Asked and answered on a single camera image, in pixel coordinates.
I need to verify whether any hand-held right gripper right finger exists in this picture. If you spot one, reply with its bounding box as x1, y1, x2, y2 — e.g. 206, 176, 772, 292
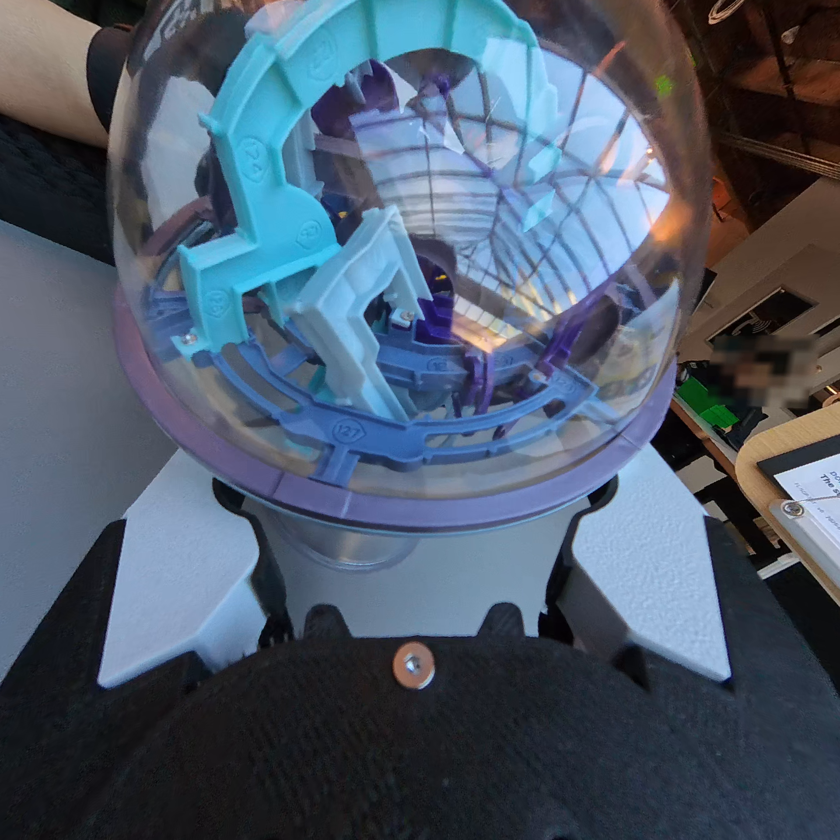
538, 446, 731, 683

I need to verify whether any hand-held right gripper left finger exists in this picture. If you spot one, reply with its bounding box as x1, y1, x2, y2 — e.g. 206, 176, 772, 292
97, 449, 298, 690

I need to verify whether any clear plastic ball stand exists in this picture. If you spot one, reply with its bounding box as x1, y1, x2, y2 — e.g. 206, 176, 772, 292
262, 505, 421, 573

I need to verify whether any clear plastic maze ball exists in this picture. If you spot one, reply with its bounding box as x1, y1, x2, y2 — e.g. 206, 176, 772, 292
106, 0, 713, 534

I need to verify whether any person's left forearm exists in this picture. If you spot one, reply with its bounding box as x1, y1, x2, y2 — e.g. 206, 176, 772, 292
0, 0, 109, 148

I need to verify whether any wooden instruction board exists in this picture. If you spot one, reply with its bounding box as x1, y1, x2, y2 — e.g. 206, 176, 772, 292
735, 400, 840, 608

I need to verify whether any green plastic part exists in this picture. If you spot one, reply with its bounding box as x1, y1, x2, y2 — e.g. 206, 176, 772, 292
676, 377, 736, 431

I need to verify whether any black quilted wrist rest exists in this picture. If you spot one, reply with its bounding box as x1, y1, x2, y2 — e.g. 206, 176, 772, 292
0, 112, 122, 266

